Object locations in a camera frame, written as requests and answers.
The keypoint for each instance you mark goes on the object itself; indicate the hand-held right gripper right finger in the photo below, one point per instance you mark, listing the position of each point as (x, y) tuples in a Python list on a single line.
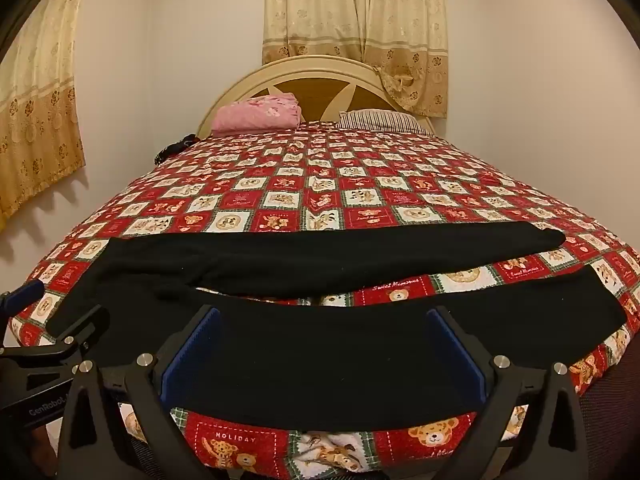
[(457, 355)]

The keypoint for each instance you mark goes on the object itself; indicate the striped pillow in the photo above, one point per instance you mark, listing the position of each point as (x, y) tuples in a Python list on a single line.
[(380, 121)]

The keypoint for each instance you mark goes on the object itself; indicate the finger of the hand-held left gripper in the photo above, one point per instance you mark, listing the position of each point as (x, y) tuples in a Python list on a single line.
[(82, 327), (25, 294)]

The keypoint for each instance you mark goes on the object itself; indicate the red printed bear blanket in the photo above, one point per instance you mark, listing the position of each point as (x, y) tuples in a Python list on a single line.
[(320, 195)]

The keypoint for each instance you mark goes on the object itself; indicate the pink pillow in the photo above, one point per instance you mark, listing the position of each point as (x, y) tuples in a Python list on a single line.
[(255, 112)]

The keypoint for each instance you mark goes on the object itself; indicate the black pants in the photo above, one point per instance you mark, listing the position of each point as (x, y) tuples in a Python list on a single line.
[(325, 360)]

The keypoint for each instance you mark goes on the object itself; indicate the beige floral headboard curtain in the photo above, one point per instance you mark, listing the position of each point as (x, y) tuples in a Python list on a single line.
[(325, 10)]

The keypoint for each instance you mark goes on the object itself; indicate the black tangled item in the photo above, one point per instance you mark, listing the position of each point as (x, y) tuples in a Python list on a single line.
[(172, 148)]

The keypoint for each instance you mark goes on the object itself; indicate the beige floral side curtain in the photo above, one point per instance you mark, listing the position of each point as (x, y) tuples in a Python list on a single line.
[(35, 110)]

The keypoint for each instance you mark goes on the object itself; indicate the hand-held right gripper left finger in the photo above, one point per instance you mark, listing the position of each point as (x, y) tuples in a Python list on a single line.
[(192, 355)]

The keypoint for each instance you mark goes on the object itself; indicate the cream wooden headboard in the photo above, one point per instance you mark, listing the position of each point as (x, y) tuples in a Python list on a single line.
[(310, 67)]

